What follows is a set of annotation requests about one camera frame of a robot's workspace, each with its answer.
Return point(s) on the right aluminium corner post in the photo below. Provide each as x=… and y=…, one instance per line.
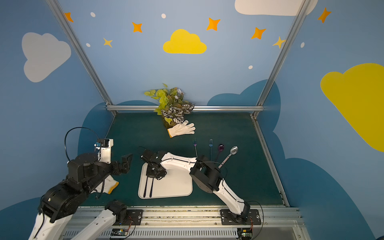
x=291, y=36

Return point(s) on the purple spoon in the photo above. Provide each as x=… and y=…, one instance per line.
x=151, y=190
x=220, y=149

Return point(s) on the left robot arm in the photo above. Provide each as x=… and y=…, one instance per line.
x=59, y=204

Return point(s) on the aluminium corner post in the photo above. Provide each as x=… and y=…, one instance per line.
x=59, y=14
x=291, y=36

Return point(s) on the teal iridescent fork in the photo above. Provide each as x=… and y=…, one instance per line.
x=195, y=146

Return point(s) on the left aluminium corner post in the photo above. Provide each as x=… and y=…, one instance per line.
x=59, y=14

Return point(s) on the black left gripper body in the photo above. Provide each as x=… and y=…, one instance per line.
x=125, y=163

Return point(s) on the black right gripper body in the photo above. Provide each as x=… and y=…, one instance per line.
x=154, y=169

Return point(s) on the controller board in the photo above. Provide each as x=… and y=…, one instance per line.
x=119, y=233
x=244, y=234

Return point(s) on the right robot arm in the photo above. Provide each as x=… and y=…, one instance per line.
x=204, y=173

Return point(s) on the purple fork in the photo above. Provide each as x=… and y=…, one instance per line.
x=145, y=188

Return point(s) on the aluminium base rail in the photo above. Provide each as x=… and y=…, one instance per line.
x=194, y=216

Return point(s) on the right table edge rail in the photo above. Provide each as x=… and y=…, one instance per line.
x=270, y=161

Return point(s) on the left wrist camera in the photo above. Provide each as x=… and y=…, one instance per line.
x=104, y=150

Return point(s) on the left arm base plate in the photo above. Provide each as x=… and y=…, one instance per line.
x=133, y=216

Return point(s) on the horizontal aluminium frame rail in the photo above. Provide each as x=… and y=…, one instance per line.
x=196, y=108

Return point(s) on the left controller board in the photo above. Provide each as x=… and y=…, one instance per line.
x=119, y=233

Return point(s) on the white work glove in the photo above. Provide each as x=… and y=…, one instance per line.
x=184, y=128

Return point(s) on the silver spoon pink handle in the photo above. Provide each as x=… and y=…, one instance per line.
x=233, y=151

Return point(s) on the potted artificial plant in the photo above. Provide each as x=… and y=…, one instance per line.
x=172, y=105

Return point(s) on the blue fork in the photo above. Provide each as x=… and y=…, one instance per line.
x=211, y=147

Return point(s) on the right controller board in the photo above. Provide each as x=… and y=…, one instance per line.
x=244, y=234

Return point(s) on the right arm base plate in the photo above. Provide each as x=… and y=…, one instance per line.
x=228, y=218

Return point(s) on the white tray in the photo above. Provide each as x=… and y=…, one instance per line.
x=174, y=184

